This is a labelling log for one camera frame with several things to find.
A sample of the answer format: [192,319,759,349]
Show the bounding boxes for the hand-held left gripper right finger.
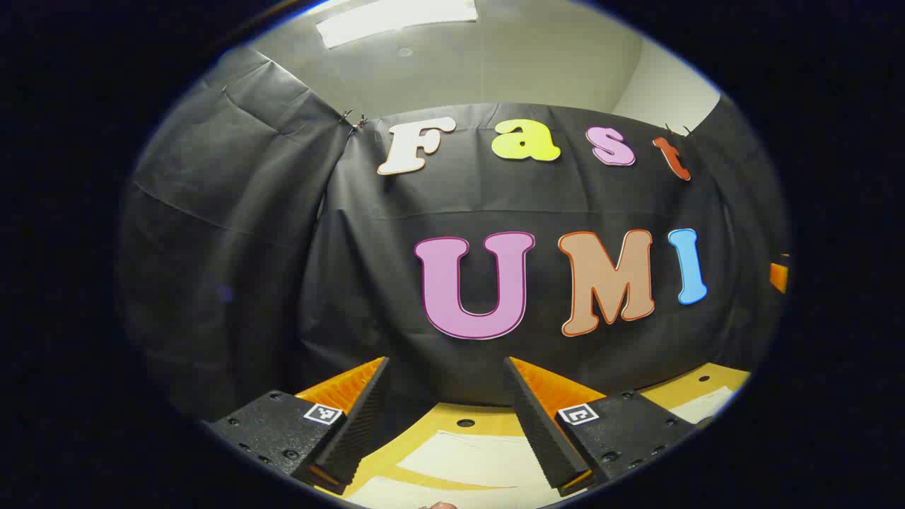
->
[502,356,701,497]

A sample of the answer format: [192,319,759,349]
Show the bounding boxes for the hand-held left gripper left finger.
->
[204,356,392,496]

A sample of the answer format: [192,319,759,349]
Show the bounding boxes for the white jeans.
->
[346,385,740,509]

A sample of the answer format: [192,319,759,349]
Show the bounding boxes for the black backdrop cloth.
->
[117,46,791,425]

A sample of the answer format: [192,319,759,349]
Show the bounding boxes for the ceiling light panel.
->
[315,0,480,49]

